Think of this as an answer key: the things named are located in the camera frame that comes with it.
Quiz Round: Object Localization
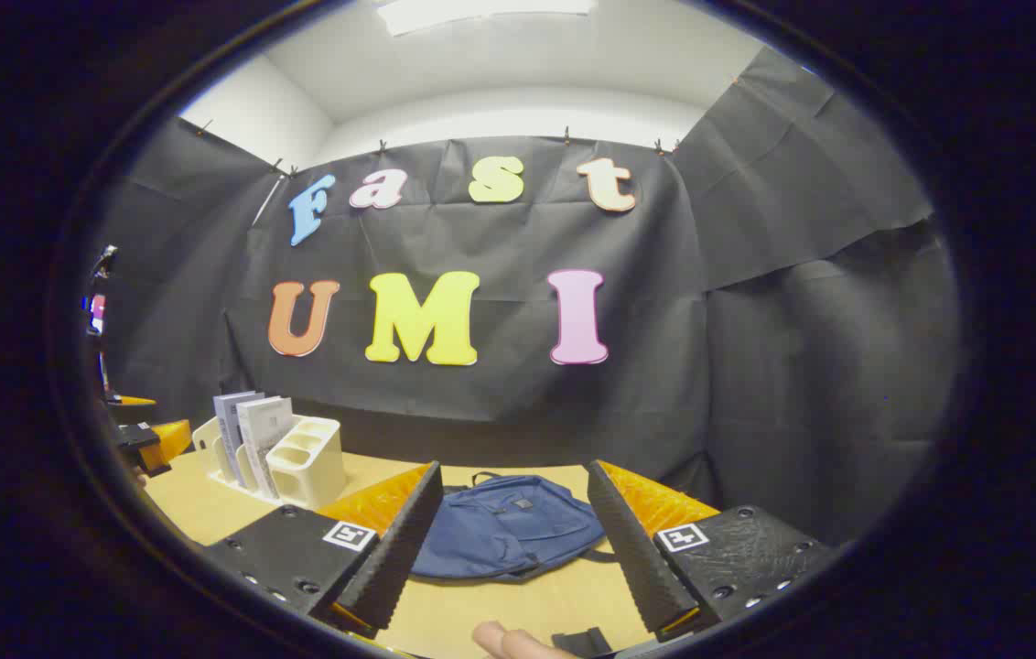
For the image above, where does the blue schoolbag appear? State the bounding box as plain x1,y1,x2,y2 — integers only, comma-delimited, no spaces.
410,471,618,585

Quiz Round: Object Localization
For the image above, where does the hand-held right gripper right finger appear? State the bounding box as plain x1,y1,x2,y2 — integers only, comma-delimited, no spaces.
586,459,839,643

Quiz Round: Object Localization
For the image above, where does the black backdrop cloth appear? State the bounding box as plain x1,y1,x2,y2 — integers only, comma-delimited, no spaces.
102,46,963,550

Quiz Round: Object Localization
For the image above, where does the grey patterned book red figure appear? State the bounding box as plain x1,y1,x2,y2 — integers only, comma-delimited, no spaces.
236,395,296,501

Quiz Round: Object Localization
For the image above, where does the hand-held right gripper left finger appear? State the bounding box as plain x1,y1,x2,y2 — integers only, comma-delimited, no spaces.
204,460,444,640

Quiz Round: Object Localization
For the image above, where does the ceiling light panel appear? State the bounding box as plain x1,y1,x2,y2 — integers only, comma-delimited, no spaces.
376,0,597,37

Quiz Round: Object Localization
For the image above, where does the cream plastic bookshelf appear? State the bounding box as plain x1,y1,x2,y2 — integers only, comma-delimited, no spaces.
192,414,347,511

